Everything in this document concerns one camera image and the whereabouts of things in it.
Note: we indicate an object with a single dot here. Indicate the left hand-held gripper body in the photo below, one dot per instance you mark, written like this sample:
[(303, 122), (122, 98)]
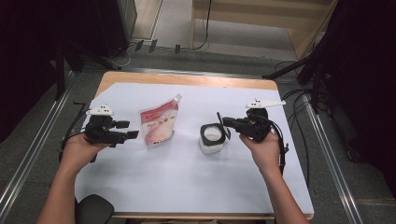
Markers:
[(98, 129)]

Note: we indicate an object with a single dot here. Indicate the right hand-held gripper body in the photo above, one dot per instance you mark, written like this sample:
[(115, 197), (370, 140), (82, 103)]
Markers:
[(257, 124)]

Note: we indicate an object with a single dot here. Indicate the clear jar with black lid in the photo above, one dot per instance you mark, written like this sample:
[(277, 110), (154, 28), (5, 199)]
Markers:
[(213, 137)]

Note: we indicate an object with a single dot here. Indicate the red white spouted pouch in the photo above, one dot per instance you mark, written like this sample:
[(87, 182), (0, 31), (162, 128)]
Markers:
[(160, 124)]

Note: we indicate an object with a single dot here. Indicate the person's left hand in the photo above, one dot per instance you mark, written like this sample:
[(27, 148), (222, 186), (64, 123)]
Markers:
[(77, 152)]

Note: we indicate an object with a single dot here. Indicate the person's right hand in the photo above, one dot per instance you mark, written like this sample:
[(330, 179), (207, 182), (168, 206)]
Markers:
[(263, 155)]

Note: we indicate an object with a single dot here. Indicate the wooden table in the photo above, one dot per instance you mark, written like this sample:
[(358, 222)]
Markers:
[(186, 79)]

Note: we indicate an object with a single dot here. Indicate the black metal stand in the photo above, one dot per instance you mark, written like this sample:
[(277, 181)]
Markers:
[(299, 65), (60, 71)]

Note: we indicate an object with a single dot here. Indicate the dark cabinet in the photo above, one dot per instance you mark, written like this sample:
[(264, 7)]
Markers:
[(116, 25)]

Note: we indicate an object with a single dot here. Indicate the black curtain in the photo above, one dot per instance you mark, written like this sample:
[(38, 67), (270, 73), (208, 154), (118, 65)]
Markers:
[(367, 77), (28, 56)]

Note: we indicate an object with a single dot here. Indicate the metal floor rail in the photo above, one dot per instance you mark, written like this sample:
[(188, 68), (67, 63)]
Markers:
[(334, 161), (34, 146)]

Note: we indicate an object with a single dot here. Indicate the light wooden frame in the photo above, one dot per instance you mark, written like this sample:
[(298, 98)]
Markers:
[(249, 15)]

